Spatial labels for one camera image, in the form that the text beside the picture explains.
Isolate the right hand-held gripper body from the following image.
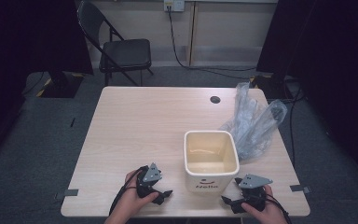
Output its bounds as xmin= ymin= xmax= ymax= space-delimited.
xmin=231 ymin=173 xmax=274 ymax=215

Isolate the white wall socket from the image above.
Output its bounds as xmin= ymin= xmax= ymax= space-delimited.
xmin=163 ymin=0 xmax=186 ymax=13

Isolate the black wall socket cable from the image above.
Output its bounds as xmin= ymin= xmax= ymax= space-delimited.
xmin=166 ymin=5 xmax=259 ymax=80

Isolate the left hand-held gripper cable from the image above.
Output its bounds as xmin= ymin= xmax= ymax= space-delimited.
xmin=108 ymin=165 xmax=149 ymax=217

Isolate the black curtain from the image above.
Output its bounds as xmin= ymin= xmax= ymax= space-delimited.
xmin=0 ymin=0 xmax=94 ymax=162
xmin=255 ymin=0 xmax=358 ymax=188

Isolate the right hand-held gripper cable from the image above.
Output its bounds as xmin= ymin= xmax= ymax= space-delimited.
xmin=262 ymin=192 xmax=294 ymax=224

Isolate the person's right hand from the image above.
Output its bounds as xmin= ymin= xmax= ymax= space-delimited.
xmin=241 ymin=185 xmax=289 ymax=224

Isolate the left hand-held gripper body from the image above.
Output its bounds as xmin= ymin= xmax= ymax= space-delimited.
xmin=135 ymin=162 xmax=166 ymax=200

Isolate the person's left hand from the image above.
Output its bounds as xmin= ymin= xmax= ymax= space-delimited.
xmin=113 ymin=169 xmax=160 ymax=219

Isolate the black stand base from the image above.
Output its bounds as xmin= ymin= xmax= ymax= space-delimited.
xmin=251 ymin=73 xmax=291 ymax=101
xmin=40 ymin=71 xmax=85 ymax=99

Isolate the clear plastic bag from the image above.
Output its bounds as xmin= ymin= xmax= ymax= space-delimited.
xmin=218 ymin=81 xmax=289 ymax=162

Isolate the black folding chair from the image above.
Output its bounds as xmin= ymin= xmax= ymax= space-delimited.
xmin=76 ymin=0 xmax=154 ymax=87

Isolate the grey tape strip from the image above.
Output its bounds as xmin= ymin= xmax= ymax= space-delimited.
xmin=55 ymin=189 xmax=79 ymax=200
xmin=289 ymin=184 xmax=311 ymax=194

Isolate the black floor cable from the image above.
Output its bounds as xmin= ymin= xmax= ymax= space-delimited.
xmin=267 ymin=77 xmax=306 ymax=169

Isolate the cream plastic bin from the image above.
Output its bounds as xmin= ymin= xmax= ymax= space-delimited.
xmin=184 ymin=130 xmax=241 ymax=196

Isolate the hand-held gripper cable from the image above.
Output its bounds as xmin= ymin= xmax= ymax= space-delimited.
xmin=108 ymin=165 xmax=149 ymax=217
xmin=262 ymin=192 xmax=294 ymax=224

